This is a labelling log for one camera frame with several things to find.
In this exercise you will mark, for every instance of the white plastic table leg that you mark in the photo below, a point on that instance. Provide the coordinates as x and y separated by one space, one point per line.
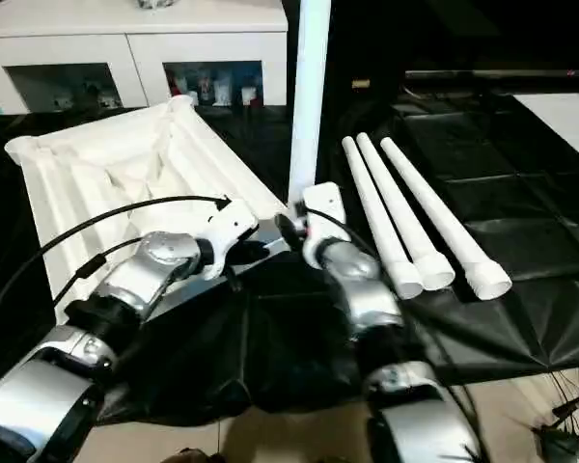
444 217
309 96
381 222
405 217

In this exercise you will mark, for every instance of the white plastic table top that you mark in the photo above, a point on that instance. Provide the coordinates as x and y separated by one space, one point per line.
106 164

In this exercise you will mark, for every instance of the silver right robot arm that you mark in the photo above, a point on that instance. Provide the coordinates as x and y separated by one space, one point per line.
367 289

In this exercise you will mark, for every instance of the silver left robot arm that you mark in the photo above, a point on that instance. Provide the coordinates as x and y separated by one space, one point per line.
125 289

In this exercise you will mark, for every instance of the small yellow label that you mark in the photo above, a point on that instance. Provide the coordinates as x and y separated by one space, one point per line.
361 83

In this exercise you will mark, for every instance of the black plastic mat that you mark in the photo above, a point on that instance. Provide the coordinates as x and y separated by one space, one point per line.
521 222

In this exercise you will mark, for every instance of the white glass-door cabinet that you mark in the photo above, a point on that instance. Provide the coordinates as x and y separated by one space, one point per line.
125 39

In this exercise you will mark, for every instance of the grey crumpled object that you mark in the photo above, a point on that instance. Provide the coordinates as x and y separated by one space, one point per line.
156 3

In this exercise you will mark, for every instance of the white flat board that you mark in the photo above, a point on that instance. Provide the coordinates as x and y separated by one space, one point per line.
565 111

